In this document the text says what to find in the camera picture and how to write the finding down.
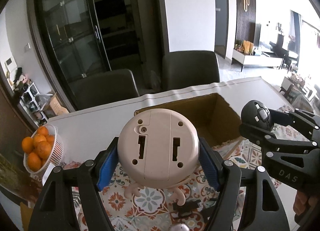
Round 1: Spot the black round remote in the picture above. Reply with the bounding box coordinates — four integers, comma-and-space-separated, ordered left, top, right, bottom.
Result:
241, 100, 274, 131

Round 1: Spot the pink round deer toy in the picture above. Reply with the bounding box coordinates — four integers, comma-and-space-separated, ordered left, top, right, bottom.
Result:
117, 109, 200, 206

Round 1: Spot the silver sphere device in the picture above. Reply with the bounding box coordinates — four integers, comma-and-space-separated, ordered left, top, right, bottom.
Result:
169, 223, 190, 231

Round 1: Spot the person's right hand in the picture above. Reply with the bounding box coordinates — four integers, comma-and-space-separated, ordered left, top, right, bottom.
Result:
293, 191, 319, 230

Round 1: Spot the white basket of oranges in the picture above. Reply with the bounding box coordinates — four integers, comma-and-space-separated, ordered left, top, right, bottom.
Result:
21, 124, 64, 176

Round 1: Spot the woven straw box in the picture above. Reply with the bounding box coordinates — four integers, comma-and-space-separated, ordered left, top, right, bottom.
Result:
20, 202, 33, 231

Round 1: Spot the patterned table runner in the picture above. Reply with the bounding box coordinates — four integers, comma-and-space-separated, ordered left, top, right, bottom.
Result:
69, 104, 311, 231

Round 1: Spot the glass vase with dried flowers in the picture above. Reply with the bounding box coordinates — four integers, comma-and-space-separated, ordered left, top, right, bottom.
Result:
1, 155, 42, 203

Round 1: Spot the small cardboard box on floor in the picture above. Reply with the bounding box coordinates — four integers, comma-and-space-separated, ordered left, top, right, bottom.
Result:
43, 94, 69, 118

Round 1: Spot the small black adapter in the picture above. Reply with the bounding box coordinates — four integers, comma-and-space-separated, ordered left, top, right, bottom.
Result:
173, 200, 201, 219

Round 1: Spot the left dark dining chair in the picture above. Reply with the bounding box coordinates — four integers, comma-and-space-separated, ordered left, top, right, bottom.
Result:
71, 69, 139, 110

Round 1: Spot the dark dining chair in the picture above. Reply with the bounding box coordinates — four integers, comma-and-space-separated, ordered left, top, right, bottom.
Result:
71, 69, 139, 110
162, 50, 220, 91

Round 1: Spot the white shoe rack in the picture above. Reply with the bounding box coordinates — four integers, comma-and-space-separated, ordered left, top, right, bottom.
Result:
17, 81, 48, 127

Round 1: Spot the white tv console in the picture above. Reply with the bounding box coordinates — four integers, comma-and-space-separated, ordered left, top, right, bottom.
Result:
231, 49, 298, 71

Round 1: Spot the right dark dining chair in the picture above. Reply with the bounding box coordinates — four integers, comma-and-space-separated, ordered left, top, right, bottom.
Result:
162, 50, 220, 91

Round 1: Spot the dark glass cabinet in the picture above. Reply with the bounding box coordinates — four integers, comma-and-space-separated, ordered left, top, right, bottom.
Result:
27, 0, 168, 111

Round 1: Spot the dark hallway door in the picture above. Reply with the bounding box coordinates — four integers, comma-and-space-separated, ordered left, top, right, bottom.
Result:
215, 0, 229, 58

